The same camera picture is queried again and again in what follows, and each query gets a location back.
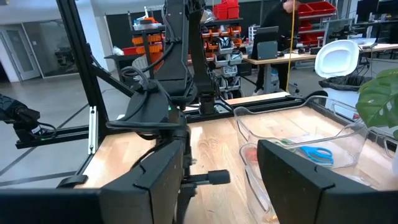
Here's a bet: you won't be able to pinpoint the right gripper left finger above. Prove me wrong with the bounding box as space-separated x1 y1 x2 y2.
99 139 185 224

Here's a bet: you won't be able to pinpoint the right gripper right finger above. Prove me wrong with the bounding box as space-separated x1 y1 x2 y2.
257 139 398 224

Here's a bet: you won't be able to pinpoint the red handled scissors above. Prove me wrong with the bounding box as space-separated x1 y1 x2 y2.
246 147 259 163

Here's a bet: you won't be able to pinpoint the blue handled scissors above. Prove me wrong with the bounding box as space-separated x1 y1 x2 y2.
297 145 335 166

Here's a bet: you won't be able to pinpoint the silver aluminium extrusion bar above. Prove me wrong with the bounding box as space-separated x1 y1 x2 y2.
88 105 98 156

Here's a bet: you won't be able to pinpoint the potted green plant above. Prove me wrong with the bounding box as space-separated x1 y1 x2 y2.
355 67 398 141

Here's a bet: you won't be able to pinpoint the wooden work desk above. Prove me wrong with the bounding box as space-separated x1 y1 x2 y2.
242 42 398 94

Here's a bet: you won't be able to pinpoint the dark monitor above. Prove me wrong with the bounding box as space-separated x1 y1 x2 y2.
250 26 280 61

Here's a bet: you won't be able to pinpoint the white trash can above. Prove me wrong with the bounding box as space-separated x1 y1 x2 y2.
313 39 374 108

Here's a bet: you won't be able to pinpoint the storage rack with orange bins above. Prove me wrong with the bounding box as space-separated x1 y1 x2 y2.
105 0 249 100

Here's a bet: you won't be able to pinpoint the person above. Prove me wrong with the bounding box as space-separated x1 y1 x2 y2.
253 0 302 96

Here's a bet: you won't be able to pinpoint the glass door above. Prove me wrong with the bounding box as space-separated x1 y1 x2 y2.
0 24 41 82

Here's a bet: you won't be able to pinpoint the yellow hanging cable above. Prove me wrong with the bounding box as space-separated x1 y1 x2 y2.
285 0 297 93

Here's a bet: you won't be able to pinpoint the black aluminium table frame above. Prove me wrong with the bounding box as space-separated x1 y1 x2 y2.
15 0 398 190

